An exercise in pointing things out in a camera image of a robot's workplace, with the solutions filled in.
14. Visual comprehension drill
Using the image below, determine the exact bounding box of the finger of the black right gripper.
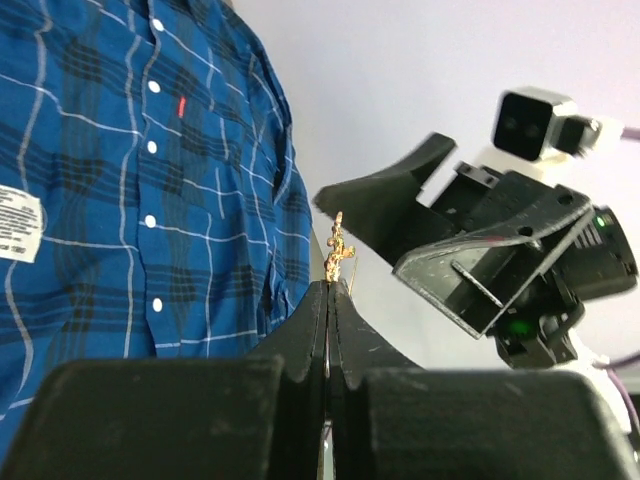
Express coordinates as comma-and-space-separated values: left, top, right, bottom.
314, 133, 456, 266

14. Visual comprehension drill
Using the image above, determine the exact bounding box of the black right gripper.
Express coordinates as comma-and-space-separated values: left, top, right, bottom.
393, 163, 639, 369

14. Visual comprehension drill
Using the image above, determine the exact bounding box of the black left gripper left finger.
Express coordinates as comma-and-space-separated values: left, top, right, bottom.
1, 281, 328, 479

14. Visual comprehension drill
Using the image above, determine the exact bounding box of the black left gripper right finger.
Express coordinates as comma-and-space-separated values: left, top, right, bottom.
327, 283, 638, 479

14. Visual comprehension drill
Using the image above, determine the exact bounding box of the red maple leaf brooch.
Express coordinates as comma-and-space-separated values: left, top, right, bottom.
324, 211, 358, 296

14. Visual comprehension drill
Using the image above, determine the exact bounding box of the blue plaid button shirt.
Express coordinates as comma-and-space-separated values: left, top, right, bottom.
1, 1, 312, 444

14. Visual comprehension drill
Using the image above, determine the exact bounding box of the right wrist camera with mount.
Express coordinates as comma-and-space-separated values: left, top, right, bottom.
474, 86, 625, 185

